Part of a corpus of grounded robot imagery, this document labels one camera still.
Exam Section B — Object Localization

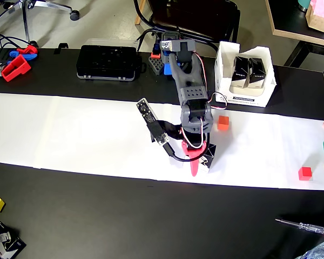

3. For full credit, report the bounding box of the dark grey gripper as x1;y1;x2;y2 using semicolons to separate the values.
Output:
180;104;213;178

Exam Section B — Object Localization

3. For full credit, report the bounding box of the long white paper sheet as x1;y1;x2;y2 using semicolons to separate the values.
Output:
0;91;324;192

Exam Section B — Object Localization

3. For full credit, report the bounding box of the orange wooden cube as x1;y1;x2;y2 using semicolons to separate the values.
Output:
217;115;230;131

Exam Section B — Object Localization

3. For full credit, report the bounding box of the white open cardboard box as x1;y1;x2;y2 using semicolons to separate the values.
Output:
214;40;277;108

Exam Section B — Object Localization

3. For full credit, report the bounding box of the grey perforated printed block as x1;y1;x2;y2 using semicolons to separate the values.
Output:
147;55;165;76

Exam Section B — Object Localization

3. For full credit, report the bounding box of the red wooden cube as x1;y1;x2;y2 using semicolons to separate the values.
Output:
298;166;313;181

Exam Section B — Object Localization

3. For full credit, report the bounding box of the black plastic case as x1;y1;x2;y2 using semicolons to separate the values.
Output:
76;44;143;81

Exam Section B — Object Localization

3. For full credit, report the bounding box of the black chair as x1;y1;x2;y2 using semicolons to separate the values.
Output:
133;0;241;44

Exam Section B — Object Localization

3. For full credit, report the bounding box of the clear plastic water bottle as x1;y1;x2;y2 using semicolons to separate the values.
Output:
295;241;324;259

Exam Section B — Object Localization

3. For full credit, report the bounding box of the light wooden leg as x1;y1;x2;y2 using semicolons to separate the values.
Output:
135;0;146;25

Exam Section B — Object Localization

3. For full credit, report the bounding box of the black table with wooden edge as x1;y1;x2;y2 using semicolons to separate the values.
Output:
264;0;324;72

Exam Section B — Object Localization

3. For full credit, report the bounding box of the black table clamp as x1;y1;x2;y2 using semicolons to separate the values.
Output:
55;42;70;54

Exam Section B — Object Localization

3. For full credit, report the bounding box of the brown cardboard box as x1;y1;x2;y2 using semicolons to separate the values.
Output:
305;0;324;32

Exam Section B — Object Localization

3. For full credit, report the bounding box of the teal cup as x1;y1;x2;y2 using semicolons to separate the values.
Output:
298;0;312;12

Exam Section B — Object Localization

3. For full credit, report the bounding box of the small red printed part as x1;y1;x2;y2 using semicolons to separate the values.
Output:
16;45;39;56

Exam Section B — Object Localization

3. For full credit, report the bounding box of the large red printed part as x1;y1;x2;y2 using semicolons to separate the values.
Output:
1;53;32;82

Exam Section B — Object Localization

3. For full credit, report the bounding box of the black product box with picture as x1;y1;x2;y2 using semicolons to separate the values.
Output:
0;221;27;259

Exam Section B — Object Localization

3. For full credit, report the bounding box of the chrome office chair base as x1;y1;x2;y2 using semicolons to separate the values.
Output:
0;0;80;48

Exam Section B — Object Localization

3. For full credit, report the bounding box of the black camera usb cable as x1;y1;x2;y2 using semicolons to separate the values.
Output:
161;142;210;162

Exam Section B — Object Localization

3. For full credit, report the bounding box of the long camera circuit board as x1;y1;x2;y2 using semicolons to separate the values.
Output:
136;98;171;148

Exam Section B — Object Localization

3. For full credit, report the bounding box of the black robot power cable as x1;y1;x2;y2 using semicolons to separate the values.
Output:
138;29;163;52

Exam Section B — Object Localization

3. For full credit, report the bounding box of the screwdriver with clear red handle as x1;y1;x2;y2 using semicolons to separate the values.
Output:
275;218;324;236

